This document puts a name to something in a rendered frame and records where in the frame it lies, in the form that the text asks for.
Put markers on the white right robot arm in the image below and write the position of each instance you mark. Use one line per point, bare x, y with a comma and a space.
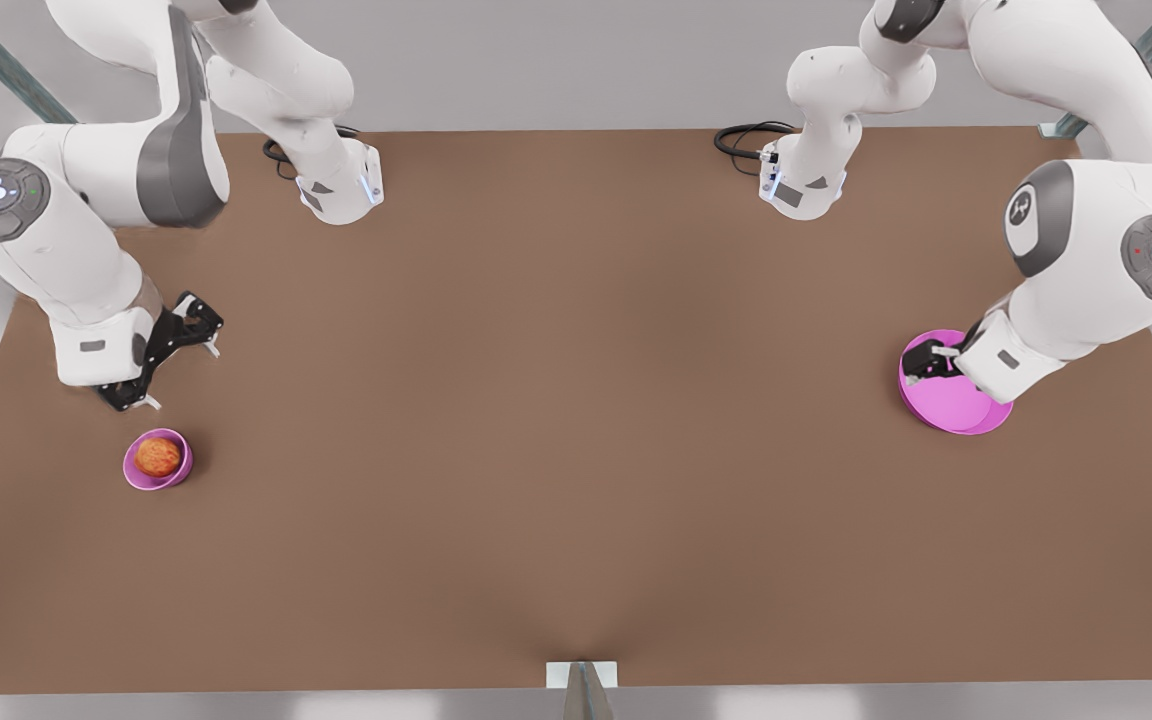
86, 180

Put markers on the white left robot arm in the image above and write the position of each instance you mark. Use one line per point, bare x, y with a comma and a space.
1086, 230

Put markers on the pink plate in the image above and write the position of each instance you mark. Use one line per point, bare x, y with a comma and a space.
951, 405

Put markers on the red orange apple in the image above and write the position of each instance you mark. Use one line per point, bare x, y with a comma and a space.
158, 457

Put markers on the small purple bowl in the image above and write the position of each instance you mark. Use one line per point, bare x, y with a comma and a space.
136, 478

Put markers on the silver frame post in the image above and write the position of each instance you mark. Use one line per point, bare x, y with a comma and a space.
6, 65
1151, 50
584, 690

